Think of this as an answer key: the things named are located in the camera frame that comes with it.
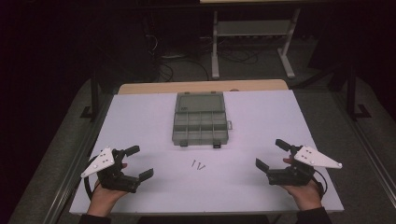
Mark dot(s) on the black metal stand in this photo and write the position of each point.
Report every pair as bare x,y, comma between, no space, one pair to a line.
94,99
351,93

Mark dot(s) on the white board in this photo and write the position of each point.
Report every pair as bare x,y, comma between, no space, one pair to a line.
249,130

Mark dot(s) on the white metal desk frame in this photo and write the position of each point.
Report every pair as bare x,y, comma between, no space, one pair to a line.
252,28

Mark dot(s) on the person's right hand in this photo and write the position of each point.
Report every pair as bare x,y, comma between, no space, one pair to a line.
308,196

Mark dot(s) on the aluminium rail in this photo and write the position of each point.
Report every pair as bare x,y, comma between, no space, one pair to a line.
367,146
77,161

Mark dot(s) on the person's left hand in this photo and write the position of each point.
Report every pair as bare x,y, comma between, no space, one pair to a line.
102,200

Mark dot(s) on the small metal screw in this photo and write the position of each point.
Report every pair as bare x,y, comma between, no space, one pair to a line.
198,166
193,163
202,167

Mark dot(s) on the grey plastic compartment box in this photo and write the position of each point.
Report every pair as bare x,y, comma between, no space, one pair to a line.
200,124

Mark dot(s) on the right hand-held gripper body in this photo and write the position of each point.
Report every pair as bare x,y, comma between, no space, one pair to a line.
292,177

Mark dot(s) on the wooden table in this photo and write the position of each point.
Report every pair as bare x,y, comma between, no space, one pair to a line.
202,86

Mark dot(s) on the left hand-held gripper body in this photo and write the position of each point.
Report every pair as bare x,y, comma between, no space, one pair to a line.
116,180

